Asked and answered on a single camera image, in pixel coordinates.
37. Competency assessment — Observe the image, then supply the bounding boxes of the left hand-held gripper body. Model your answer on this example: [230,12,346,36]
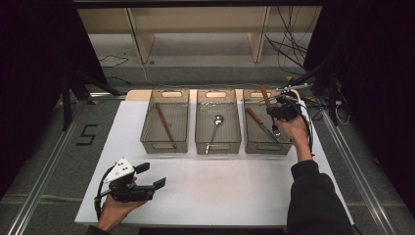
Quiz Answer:
[104,158,157,204]

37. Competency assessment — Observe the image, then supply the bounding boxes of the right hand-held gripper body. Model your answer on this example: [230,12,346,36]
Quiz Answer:
[276,82,313,122]

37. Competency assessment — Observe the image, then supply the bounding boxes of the wooden handled fork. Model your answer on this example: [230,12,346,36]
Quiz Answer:
[259,85,282,137]

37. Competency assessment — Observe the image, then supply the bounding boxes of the smoky transparent plastic bin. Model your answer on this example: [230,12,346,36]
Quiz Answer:
[194,88,243,156]
[140,88,191,155]
[242,88,296,156]

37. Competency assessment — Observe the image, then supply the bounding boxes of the steel spoon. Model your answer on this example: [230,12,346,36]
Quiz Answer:
[205,114,225,155]

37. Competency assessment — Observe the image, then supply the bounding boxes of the brown wooden chopstick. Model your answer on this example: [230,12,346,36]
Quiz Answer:
[155,102,177,149]
[156,102,178,148]

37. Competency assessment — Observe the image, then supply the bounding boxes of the person's right hand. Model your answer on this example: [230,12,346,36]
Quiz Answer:
[275,117,311,150]

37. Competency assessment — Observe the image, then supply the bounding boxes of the person's left hand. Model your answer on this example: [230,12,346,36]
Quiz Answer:
[96,195,148,233]

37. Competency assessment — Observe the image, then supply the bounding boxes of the black metal stand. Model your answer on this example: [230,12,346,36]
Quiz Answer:
[279,57,342,127]
[59,69,122,132]

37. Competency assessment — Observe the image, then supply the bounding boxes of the white table mat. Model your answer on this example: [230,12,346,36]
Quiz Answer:
[74,99,355,228]

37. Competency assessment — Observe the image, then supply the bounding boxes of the black curtain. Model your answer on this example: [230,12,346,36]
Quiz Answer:
[302,0,415,207]
[0,0,110,200]

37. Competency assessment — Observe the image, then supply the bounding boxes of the light wooden shelf unit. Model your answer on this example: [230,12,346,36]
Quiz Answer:
[77,6,323,65]

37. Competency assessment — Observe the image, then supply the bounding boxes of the right hand-held gripper black cable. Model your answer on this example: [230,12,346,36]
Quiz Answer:
[292,92,316,157]

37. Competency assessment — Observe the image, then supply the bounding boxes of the hand-held gripper black cable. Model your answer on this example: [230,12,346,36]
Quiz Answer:
[292,92,316,157]
[93,165,115,221]

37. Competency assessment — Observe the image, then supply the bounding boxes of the left hand-held gripper black cable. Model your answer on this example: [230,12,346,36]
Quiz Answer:
[93,165,115,221]

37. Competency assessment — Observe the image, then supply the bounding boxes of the white plug with cable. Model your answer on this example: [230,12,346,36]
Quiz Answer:
[333,99,352,127]

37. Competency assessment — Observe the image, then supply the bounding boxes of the bundle of black cables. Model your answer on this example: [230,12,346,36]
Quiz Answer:
[264,6,310,76]

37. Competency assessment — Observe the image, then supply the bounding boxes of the short aluminium rail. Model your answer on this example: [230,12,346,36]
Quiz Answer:
[88,92,127,101]

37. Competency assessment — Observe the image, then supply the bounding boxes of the long aluminium floor rail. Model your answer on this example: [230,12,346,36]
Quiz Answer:
[321,109,398,235]
[6,107,84,235]

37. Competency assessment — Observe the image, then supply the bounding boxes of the thin white floor cable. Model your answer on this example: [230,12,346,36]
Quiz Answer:
[122,48,184,87]

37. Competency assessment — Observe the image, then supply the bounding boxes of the thin black floor cable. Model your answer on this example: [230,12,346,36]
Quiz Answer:
[98,53,130,69]

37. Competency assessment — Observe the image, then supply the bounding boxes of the black overhead frame bar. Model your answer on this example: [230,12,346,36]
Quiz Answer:
[71,0,327,9]

